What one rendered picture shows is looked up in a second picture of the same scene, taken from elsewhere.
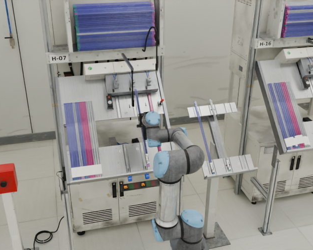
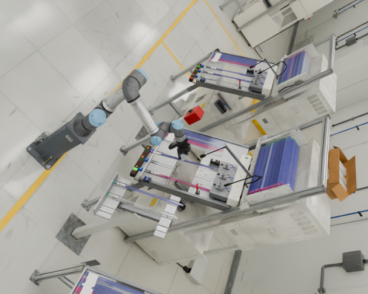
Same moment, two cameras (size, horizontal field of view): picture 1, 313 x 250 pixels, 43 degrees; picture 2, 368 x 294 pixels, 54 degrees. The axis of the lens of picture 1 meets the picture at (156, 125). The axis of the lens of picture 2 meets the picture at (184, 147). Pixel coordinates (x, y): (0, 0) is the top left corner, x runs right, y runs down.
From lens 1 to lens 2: 266 cm
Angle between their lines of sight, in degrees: 65
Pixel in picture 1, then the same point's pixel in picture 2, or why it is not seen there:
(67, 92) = (235, 148)
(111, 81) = (230, 166)
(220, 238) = (65, 237)
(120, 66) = (240, 175)
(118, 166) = (163, 149)
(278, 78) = not seen: outside the picture
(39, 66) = (297, 244)
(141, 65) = (236, 188)
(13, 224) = not seen: hidden behind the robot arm
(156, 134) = (165, 123)
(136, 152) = (167, 162)
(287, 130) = (104, 284)
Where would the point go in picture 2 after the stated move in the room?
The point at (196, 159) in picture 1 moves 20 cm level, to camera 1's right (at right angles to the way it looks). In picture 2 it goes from (127, 80) to (107, 89)
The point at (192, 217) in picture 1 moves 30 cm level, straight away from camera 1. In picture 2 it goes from (99, 114) to (118, 151)
